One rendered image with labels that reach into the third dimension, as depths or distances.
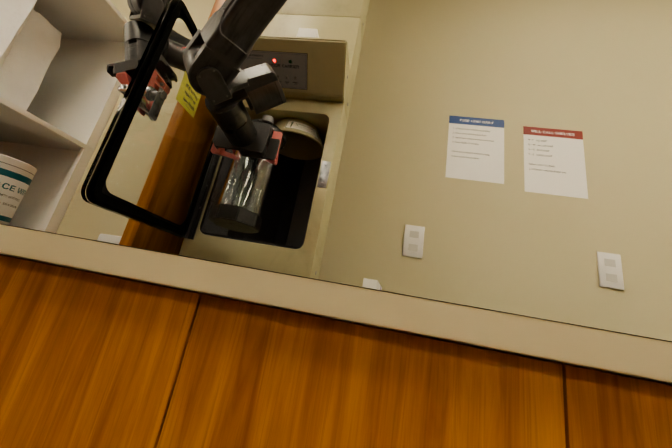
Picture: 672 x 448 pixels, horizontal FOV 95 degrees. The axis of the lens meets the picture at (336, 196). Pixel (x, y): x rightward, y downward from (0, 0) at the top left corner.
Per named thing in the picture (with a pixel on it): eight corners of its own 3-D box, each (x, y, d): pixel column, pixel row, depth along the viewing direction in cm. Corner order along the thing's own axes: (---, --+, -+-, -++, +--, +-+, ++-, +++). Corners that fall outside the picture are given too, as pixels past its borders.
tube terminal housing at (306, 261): (223, 271, 95) (279, 70, 119) (325, 289, 90) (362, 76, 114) (175, 260, 72) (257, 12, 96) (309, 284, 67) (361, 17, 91)
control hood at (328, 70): (231, 93, 86) (240, 64, 90) (344, 102, 82) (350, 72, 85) (211, 63, 76) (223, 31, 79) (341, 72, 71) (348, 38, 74)
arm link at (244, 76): (184, 49, 48) (192, 74, 43) (253, 23, 50) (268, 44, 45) (219, 111, 58) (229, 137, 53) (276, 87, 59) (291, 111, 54)
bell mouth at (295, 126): (274, 156, 100) (278, 142, 102) (327, 163, 97) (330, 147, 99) (255, 127, 83) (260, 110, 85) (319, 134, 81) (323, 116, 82)
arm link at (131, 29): (119, 31, 65) (128, 11, 62) (155, 45, 70) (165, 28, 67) (120, 56, 63) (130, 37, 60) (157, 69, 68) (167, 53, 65)
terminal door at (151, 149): (184, 239, 72) (231, 96, 84) (81, 199, 43) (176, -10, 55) (181, 238, 72) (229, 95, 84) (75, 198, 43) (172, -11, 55)
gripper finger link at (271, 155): (259, 146, 71) (246, 122, 62) (289, 150, 70) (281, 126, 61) (251, 172, 68) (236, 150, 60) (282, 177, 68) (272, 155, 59)
